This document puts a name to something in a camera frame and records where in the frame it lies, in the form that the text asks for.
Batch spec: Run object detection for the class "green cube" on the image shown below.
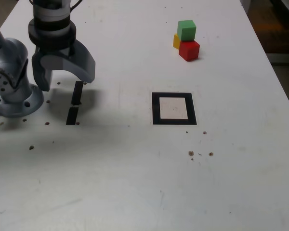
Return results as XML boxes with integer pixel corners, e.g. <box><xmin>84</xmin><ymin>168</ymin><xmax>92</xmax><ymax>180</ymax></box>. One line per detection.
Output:
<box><xmin>177</xmin><ymin>20</ymin><xmax>197</xmax><ymax>41</ymax></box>

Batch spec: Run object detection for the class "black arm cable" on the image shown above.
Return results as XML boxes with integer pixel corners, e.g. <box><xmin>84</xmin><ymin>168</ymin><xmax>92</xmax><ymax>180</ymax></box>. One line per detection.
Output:
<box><xmin>69</xmin><ymin>0</ymin><xmax>83</xmax><ymax>12</ymax></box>

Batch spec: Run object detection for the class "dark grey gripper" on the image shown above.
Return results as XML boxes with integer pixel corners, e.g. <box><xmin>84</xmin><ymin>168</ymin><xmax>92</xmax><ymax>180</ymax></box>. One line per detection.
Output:
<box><xmin>31</xmin><ymin>39</ymin><xmax>96</xmax><ymax>92</ymax></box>

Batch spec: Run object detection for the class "black tape square outline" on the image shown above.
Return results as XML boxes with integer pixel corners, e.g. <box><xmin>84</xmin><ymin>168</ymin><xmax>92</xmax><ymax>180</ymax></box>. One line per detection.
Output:
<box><xmin>151</xmin><ymin>92</ymin><xmax>197</xmax><ymax>126</ymax></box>

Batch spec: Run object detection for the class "yellow cube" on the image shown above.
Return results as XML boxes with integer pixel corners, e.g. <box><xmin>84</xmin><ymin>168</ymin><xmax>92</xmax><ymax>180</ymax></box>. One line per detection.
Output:
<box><xmin>172</xmin><ymin>33</ymin><xmax>183</xmax><ymax>51</ymax></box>

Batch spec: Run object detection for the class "dark background furniture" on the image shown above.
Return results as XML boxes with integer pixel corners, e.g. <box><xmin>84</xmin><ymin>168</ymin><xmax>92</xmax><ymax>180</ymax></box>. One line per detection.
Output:
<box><xmin>239</xmin><ymin>0</ymin><xmax>289</xmax><ymax>64</ymax></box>

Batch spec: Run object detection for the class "black tape strip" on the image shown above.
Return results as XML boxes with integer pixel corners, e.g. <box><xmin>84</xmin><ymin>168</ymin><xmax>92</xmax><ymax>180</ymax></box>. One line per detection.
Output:
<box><xmin>66</xmin><ymin>81</ymin><xmax>84</xmax><ymax>126</ymax></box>

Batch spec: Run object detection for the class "red cube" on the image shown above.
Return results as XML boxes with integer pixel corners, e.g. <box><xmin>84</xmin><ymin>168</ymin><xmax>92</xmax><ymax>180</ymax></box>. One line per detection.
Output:
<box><xmin>178</xmin><ymin>40</ymin><xmax>200</xmax><ymax>62</ymax></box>

